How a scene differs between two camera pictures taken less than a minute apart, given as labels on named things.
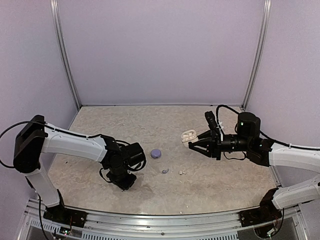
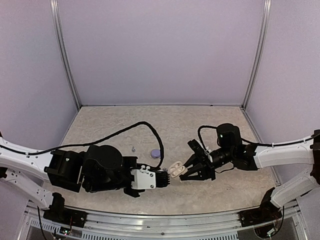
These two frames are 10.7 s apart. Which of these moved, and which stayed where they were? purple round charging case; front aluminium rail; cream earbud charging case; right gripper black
Moved: cream earbud charging case; right gripper black
Stayed: front aluminium rail; purple round charging case
